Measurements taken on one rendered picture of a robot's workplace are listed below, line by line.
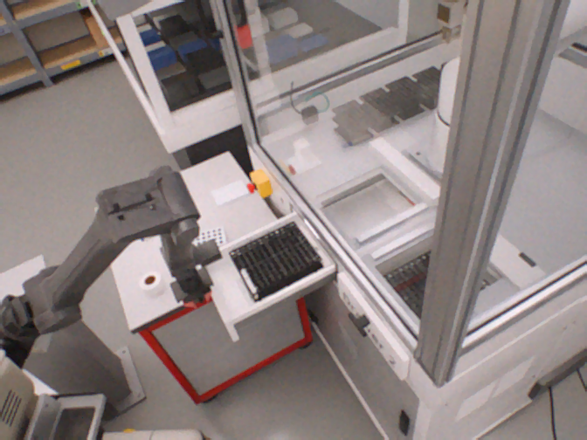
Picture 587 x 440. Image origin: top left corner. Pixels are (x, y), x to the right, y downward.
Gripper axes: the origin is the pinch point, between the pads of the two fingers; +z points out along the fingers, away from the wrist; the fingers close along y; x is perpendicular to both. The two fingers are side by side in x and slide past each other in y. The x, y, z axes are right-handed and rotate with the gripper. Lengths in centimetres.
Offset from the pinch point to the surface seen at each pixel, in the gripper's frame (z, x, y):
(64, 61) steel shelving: 79, 375, -22
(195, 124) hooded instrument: 1, 83, 27
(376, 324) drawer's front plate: -3.5, -32.3, 35.1
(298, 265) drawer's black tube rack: -0.4, -4.4, 28.3
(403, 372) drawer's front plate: 2, -43, 35
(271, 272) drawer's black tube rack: -0.3, -2.2, 20.8
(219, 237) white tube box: 10.7, 28.5, 14.2
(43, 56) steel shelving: 80, 403, -39
